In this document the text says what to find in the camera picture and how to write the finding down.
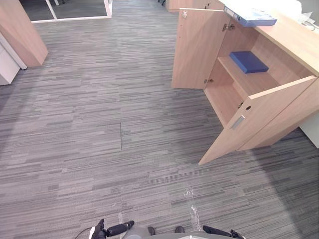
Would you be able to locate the dark blue flat folder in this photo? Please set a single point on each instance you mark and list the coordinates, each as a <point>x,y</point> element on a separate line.
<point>249,62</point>

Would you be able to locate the wooden right cabinet door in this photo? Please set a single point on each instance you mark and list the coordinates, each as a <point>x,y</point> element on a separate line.
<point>269,117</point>

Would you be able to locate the silver door latch plate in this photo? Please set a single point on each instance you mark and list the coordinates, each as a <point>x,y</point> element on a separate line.
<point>184,14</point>

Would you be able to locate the white glass partition frame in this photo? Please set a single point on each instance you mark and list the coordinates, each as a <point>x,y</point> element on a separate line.
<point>82,17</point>

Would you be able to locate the dark left robot foot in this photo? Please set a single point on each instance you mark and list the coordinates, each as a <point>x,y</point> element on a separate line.
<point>151,230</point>

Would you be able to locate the wooden office cabinet body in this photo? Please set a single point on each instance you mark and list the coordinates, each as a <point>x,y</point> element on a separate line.
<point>294,42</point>

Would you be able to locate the wooden cabinet door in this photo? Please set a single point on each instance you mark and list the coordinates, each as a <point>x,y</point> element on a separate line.
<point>197,49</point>
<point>269,117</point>

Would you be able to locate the wooden left cabinet door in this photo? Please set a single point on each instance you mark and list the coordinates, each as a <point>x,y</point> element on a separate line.
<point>197,49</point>

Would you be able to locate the white plastic bag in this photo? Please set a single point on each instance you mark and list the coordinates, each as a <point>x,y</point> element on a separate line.
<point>291,7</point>

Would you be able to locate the grey robot torso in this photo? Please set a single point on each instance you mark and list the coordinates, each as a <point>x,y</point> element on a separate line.
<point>164,236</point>

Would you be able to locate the white drawer pedestal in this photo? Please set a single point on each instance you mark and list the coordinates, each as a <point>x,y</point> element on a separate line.
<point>7,64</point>

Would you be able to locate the white desk panel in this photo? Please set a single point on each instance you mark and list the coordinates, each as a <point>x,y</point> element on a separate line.
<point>311,135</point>

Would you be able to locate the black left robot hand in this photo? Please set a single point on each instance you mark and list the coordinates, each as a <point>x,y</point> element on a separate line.
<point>98,230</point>

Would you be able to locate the dark robot foot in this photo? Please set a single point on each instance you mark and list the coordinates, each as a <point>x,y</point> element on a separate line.
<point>151,230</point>
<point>179,229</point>

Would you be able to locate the clear plastic strip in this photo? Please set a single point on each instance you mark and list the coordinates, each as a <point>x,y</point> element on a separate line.
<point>194,214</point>

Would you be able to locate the silver cabinet door hinge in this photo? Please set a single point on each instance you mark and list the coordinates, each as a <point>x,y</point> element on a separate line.
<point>208,81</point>
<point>228,27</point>

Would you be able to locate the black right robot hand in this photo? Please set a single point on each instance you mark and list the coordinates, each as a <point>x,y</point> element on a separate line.
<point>219,230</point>

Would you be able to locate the dark right robot foot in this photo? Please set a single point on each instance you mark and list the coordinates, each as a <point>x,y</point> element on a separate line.
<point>179,229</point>

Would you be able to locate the wooden cabinet shelf board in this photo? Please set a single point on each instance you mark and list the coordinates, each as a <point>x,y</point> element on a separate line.
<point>259,81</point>

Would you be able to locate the wooden background cabinet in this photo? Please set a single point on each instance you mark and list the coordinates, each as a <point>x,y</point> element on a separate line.
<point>189,5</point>

